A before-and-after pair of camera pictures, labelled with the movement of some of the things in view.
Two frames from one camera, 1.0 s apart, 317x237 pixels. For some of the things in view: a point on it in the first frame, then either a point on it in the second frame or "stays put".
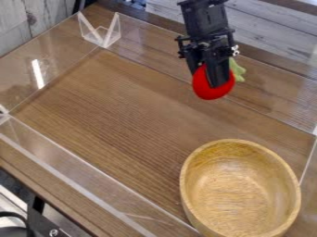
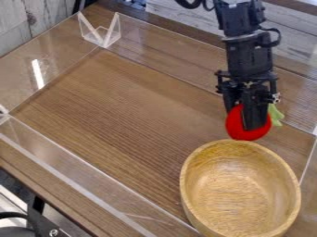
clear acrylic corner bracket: [101, 35] stays put
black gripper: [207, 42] to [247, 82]
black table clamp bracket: [38, 224] stays put
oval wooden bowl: [239, 191] stays put
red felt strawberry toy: [202, 85] to [236, 127]
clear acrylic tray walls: [97, 106] stays put
